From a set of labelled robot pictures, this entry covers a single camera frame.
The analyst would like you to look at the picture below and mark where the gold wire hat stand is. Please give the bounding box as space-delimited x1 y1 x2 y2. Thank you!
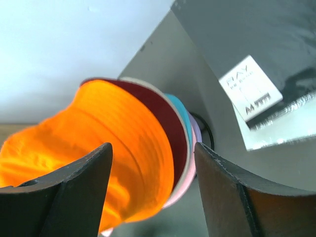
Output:
190 112 215 150

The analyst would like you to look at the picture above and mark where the orange bucket hat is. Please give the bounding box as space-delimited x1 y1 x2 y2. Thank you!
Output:
0 80 174 231

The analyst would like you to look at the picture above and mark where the lavender bucket hat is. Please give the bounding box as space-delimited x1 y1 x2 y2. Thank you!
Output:
188 113 202 142

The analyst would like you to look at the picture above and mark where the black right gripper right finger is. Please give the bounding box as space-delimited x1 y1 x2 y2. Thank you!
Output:
195 143 316 237

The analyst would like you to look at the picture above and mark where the turquoise bucket hat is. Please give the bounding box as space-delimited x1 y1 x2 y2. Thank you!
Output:
165 93 193 150

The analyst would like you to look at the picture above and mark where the dark red bucket hat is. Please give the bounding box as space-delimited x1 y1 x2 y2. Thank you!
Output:
80 78 190 193

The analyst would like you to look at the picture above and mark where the light pink bucket hat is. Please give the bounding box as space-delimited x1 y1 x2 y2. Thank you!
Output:
163 148 196 209

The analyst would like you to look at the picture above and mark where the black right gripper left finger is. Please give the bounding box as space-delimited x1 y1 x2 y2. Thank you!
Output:
0 143 113 237

